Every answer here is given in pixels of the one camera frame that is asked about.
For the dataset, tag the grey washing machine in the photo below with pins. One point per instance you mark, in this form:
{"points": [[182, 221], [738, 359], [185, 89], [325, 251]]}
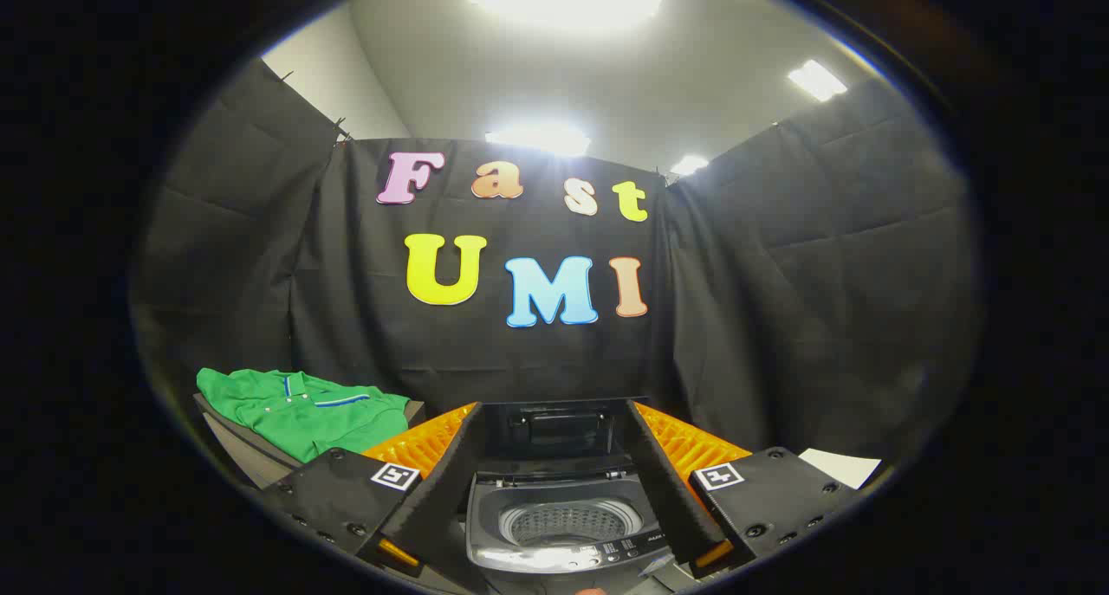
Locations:
{"points": [[563, 556]]}

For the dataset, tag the white paper sheet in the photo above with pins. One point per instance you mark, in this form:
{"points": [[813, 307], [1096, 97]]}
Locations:
{"points": [[840, 467]]}

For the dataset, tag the dark washing machine lid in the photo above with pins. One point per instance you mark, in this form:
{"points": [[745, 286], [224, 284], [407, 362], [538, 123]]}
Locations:
{"points": [[554, 426]]}

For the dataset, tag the green polo shirt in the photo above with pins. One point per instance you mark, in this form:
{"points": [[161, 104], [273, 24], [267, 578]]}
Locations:
{"points": [[295, 409]]}

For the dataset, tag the black backdrop cloth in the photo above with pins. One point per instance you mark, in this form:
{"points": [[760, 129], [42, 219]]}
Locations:
{"points": [[762, 300]]}

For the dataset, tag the grey box stand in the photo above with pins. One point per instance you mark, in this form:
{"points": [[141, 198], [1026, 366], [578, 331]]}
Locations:
{"points": [[251, 461]]}

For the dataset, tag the small ceiling light panel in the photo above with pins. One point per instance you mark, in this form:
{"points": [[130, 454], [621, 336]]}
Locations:
{"points": [[689, 164]]}

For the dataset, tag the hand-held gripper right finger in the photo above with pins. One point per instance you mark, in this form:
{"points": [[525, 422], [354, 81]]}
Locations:
{"points": [[663, 482]]}

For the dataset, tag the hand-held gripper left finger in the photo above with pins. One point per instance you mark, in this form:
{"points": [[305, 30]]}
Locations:
{"points": [[446, 482]]}

